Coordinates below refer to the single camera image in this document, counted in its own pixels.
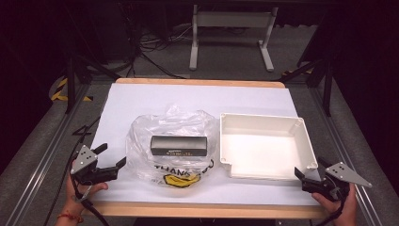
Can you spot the clear plastic bag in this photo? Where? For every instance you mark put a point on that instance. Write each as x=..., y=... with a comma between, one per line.
x=141, y=163

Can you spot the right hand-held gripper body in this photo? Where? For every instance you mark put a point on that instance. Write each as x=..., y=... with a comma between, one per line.
x=342, y=174

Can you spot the person's right hand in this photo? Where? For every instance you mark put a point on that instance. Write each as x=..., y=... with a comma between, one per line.
x=346, y=210

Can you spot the white plastic bin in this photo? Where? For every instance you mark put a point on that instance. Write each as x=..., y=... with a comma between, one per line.
x=260, y=150

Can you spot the aluminium rail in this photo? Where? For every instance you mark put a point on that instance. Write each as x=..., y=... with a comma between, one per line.
x=47, y=157
x=345, y=150

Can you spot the white paper sheet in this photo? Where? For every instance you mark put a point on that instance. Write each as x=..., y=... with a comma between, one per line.
x=188, y=97

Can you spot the white metal stand frame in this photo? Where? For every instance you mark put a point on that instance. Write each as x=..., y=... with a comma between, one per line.
x=233, y=19

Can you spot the black metal stand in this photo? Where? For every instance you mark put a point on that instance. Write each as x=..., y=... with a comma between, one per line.
x=71, y=84
x=327, y=91

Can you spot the black rectangular box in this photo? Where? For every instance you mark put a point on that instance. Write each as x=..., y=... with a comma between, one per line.
x=178, y=145

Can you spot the person's left hand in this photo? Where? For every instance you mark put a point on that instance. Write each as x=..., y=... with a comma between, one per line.
x=73, y=197

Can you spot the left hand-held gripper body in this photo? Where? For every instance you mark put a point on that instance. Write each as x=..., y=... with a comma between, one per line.
x=84, y=160

